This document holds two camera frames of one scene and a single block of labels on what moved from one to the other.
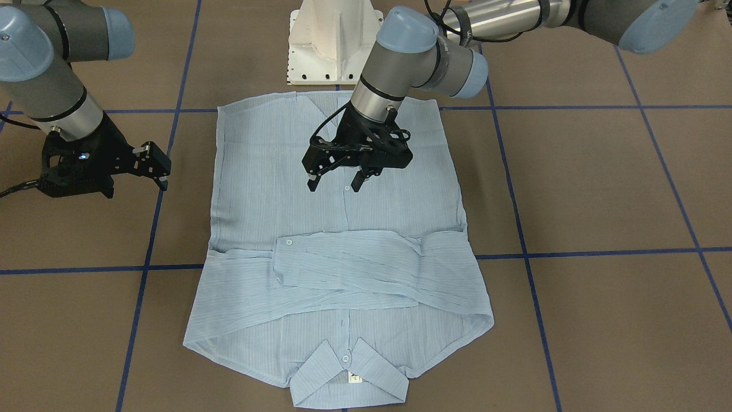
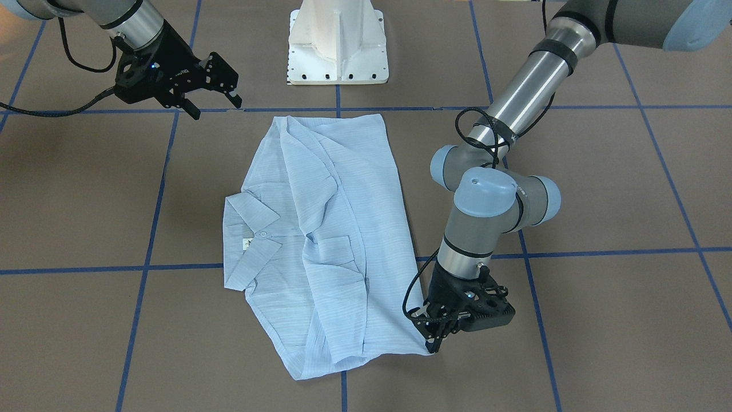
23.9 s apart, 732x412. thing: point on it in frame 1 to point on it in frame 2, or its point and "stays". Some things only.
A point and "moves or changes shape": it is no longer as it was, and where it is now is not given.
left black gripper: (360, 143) to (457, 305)
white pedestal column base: (330, 41) stays
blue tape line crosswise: (129, 364) stays
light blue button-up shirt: (338, 294) moves or changes shape
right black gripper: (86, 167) to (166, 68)
